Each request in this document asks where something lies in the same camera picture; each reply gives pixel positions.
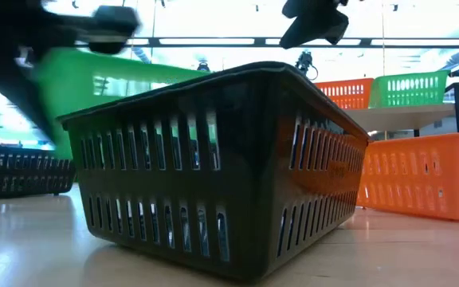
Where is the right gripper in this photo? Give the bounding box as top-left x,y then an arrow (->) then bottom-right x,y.
279,0 -> 350,49

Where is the black device with looped cable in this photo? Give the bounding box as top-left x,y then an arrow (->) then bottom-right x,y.
295,49 -> 319,81

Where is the black overhead beam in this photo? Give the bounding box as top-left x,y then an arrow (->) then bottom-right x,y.
76,36 -> 459,49

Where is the green slotted plastic basket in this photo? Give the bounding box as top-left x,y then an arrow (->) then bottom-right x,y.
32,46 -> 210,160
368,70 -> 452,109

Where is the orange slotted plastic basket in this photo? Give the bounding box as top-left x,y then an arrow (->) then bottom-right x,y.
356,132 -> 459,222
315,77 -> 375,111

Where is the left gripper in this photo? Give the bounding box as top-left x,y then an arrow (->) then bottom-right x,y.
0,0 -> 95,144

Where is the wooden shelf with black legs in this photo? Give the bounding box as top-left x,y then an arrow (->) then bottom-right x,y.
343,81 -> 459,139

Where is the black slotted plastic basket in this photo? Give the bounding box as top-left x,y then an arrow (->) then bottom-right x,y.
0,143 -> 77,199
56,61 -> 372,282

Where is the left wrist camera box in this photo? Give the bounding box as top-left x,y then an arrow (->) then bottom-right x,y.
76,6 -> 141,55

